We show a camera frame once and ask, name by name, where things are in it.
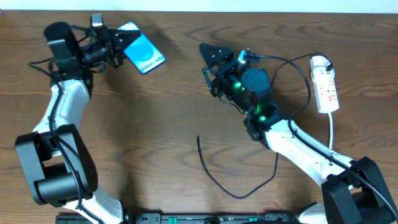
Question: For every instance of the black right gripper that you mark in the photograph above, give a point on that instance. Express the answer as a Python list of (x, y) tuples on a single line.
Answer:
[(219, 72)]

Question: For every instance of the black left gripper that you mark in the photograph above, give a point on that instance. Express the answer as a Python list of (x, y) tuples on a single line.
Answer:
[(114, 47)]

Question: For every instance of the blue Galaxy smartphone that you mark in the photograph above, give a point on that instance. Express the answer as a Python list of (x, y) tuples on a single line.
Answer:
[(143, 54)]

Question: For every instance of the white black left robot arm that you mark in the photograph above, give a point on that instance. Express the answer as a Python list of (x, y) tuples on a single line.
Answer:
[(56, 163)]

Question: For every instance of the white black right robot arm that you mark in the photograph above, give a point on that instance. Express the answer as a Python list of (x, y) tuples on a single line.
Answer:
[(354, 191)]

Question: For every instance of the white USB charger adapter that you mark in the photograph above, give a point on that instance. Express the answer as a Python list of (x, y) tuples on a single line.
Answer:
[(320, 65)]

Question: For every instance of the white power strip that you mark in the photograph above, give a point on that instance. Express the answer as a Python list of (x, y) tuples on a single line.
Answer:
[(325, 93)]

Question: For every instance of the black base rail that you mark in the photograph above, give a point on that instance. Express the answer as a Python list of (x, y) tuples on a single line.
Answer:
[(157, 218)]

